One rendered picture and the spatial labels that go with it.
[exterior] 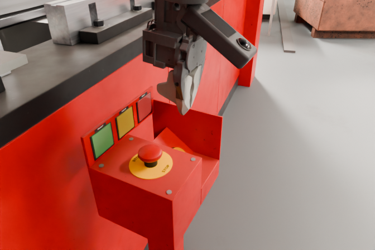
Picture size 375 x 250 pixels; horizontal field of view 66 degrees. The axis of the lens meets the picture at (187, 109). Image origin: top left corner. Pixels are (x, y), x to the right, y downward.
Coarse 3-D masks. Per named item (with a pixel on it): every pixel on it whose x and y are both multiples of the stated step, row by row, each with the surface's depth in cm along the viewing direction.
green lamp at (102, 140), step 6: (108, 126) 49; (102, 132) 48; (108, 132) 49; (96, 138) 47; (102, 138) 48; (108, 138) 50; (96, 144) 47; (102, 144) 48; (108, 144) 50; (96, 150) 47; (102, 150) 49; (96, 156) 48
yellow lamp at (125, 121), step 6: (126, 114) 53; (132, 114) 55; (120, 120) 51; (126, 120) 53; (132, 120) 55; (120, 126) 52; (126, 126) 54; (132, 126) 56; (120, 132) 52; (126, 132) 54
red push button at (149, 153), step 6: (138, 150) 47; (144, 150) 46; (150, 150) 46; (156, 150) 46; (138, 156) 46; (144, 156) 45; (150, 156) 45; (156, 156) 46; (144, 162) 47; (150, 162) 46; (156, 162) 47
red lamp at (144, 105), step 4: (148, 96) 58; (140, 100) 56; (144, 100) 57; (148, 100) 59; (140, 104) 56; (144, 104) 58; (148, 104) 59; (140, 108) 57; (144, 108) 58; (148, 108) 59; (140, 112) 57; (144, 112) 58; (148, 112) 60; (140, 116) 57; (144, 116) 59; (140, 120) 58
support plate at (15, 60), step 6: (0, 54) 30; (6, 54) 30; (12, 54) 30; (18, 54) 30; (24, 54) 30; (0, 60) 28; (6, 60) 28; (12, 60) 28; (18, 60) 29; (24, 60) 30; (0, 66) 27; (6, 66) 28; (12, 66) 29; (18, 66) 29; (0, 72) 27; (6, 72) 28
